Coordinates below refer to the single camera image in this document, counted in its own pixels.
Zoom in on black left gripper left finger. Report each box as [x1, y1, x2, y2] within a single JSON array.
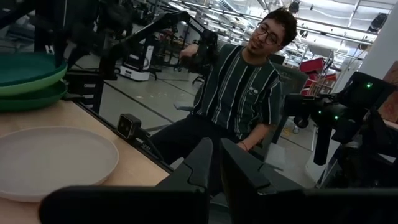
[[39, 138, 214, 224]]

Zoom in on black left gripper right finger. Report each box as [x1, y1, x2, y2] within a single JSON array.
[[220, 138, 398, 224]]

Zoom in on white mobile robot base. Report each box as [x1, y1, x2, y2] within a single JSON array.
[[119, 42, 155, 82]]

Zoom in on black drawer cabinet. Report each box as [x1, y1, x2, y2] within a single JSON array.
[[63, 70, 106, 114]]

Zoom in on dark teal plastic plate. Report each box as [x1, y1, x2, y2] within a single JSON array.
[[0, 52, 67, 87]]

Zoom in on light green plastic plate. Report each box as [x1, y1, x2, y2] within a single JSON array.
[[0, 64, 68, 96]]

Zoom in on green plastic bowl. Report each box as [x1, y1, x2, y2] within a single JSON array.
[[0, 81, 68, 112]]

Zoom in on person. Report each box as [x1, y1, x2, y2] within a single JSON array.
[[149, 7, 299, 167]]

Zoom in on red storage bin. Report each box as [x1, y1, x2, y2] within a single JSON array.
[[298, 57, 326, 74]]

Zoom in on brown wooden board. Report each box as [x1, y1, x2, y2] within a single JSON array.
[[377, 60, 398, 124]]

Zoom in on person's glasses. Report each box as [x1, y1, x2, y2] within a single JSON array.
[[254, 22, 280, 46]]

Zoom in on black ceiling spotlight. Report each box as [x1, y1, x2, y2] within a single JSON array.
[[368, 12, 389, 32], [288, 0, 302, 14]]

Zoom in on black table-level camera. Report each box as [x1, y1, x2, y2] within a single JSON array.
[[116, 113, 142, 140]]

